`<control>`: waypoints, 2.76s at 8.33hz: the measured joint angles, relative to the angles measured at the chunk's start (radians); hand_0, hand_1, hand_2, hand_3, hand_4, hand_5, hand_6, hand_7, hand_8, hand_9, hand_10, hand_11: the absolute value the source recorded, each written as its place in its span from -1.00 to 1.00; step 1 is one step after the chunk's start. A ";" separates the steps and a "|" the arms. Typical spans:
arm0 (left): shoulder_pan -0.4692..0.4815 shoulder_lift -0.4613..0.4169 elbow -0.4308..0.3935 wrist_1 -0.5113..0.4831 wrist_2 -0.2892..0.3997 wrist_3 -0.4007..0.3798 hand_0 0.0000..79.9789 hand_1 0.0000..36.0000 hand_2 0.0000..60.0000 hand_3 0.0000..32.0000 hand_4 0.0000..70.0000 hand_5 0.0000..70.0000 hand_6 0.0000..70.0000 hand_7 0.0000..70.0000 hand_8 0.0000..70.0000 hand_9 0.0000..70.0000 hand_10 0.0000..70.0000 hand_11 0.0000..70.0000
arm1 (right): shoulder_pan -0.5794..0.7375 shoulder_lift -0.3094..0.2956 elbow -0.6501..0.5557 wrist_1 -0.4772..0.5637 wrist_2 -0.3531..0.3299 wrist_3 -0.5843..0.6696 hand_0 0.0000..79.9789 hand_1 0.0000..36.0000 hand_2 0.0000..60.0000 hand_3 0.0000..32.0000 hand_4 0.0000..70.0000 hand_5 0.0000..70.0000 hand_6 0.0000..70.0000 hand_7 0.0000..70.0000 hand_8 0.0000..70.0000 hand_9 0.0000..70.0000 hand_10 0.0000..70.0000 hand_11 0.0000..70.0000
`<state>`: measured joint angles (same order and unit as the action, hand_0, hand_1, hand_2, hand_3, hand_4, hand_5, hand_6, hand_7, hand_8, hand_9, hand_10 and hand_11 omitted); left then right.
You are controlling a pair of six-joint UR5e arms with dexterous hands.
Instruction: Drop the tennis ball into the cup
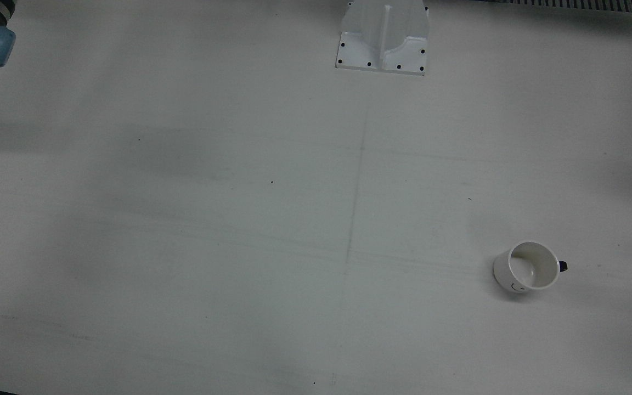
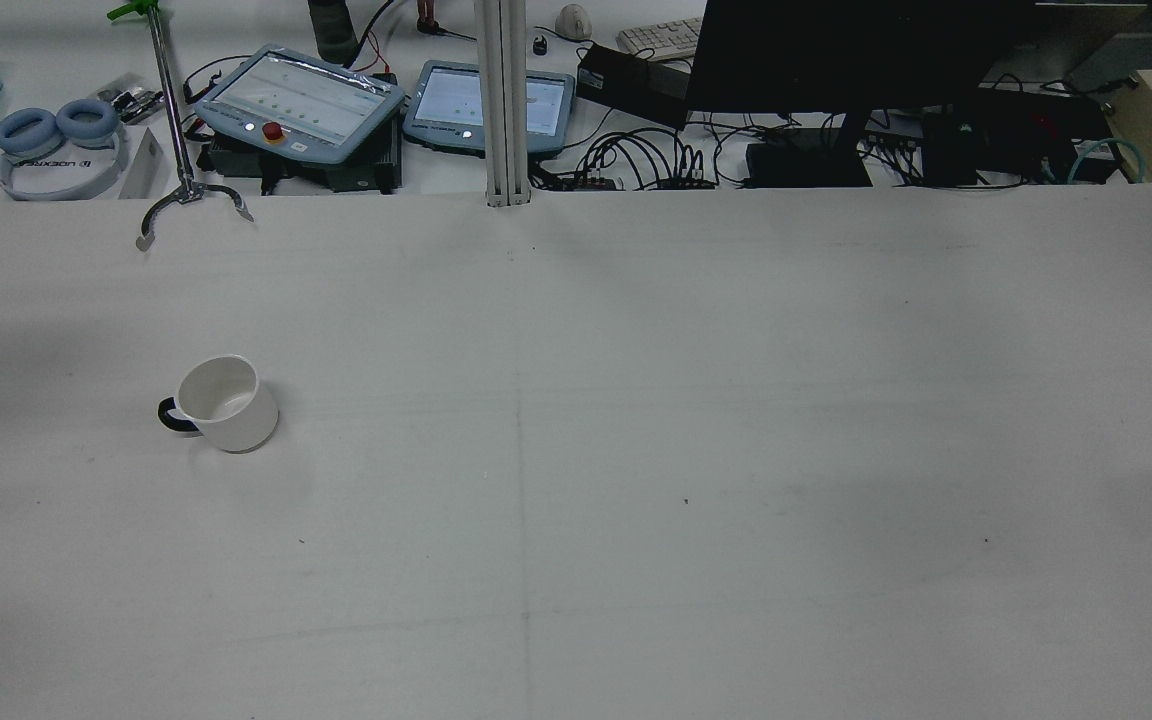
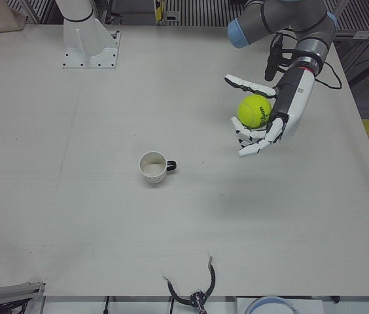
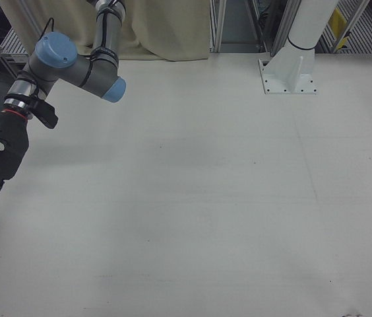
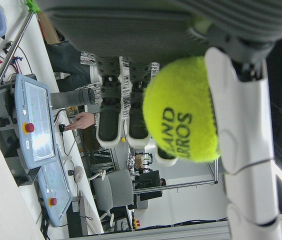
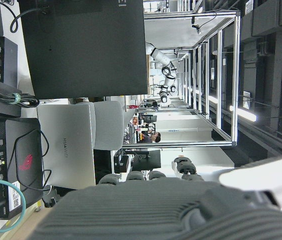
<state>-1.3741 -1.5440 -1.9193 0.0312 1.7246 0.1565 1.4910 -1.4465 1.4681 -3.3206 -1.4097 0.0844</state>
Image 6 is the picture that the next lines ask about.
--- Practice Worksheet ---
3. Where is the black cable bundle green tie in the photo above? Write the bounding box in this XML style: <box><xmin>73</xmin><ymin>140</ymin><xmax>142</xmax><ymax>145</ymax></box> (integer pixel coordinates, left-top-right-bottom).
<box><xmin>0</xmin><ymin>89</ymin><xmax>40</xmax><ymax>109</ymax></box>

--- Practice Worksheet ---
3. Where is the small black monitor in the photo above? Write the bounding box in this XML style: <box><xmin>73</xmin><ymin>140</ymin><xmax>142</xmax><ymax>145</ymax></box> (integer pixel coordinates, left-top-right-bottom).
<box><xmin>131</xmin><ymin>149</ymin><xmax>162</xmax><ymax>171</ymax></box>

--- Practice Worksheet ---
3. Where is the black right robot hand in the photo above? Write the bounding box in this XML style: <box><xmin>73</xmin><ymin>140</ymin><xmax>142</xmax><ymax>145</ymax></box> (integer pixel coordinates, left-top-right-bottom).
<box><xmin>29</xmin><ymin>156</ymin><xmax>282</xmax><ymax>240</ymax></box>

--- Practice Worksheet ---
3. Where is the black mini PC red logo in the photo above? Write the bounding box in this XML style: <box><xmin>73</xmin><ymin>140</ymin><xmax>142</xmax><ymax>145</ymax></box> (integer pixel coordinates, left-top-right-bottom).
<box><xmin>0</xmin><ymin>117</ymin><xmax>44</xmax><ymax>220</ymax></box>

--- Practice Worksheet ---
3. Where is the black camera on frame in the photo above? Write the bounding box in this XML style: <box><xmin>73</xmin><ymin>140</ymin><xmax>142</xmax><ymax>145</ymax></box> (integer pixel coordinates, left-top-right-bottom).
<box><xmin>190</xmin><ymin>16</ymin><xmax>203</xmax><ymax>35</ymax></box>

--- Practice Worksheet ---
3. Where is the silver Huawei laptop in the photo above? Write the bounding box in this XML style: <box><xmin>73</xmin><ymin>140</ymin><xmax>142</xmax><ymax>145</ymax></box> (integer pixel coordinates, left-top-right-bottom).
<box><xmin>36</xmin><ymin>103</ymin><xmax>97</xmax><ymax>188</ymax></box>

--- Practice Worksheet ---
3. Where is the teal ethernet cable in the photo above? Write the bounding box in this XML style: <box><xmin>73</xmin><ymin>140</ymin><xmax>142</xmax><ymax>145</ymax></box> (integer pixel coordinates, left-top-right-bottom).
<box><xmin>0</xmin><ymin>159</ymin><xmax>27</xmax><ymax>234</ymax></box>

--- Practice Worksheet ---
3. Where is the aluminium frame cage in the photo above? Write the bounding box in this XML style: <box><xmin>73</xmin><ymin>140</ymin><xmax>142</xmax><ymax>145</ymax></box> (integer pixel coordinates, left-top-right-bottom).
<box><xmin>120</xmin><ymin>9</ymin><xmax>242</xmax><ymax>148</ymax></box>

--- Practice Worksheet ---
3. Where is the seated person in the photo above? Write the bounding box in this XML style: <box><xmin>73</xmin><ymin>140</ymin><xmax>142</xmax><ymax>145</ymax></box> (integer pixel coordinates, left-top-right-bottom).
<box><xmin>138</xmin><ymin>131</ymin><xmax>162</xmax><ymax>144</ymax></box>

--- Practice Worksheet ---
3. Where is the black power cable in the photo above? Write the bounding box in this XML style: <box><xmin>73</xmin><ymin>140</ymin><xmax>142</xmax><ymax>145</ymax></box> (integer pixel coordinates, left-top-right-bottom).
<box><xmin>9</xmin><ymin>5</ymin><xmax>47</xmax><ymax>34</ymax></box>

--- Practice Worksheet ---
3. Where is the large black monitor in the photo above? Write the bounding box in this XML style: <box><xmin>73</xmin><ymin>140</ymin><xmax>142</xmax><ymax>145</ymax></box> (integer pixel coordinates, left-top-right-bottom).
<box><xmin>17</xmin><ymin>0</ymin><xmax>149</xmax><ymax>100</ymax></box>

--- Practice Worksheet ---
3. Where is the black USB hub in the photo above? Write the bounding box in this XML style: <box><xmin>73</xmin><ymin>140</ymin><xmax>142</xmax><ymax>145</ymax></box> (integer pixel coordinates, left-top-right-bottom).
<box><xmin>0</xmin><ymin>36</ymin><xmax>19</xmax><ymax>88</ymax></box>

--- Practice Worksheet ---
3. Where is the grey office chair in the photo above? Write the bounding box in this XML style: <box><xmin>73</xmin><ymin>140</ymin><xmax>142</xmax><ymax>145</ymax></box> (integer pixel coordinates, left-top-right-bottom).
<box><xmin>89</xmin><ymin>100</ymin><xmax>125</xmax><ymax>151</ymax></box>

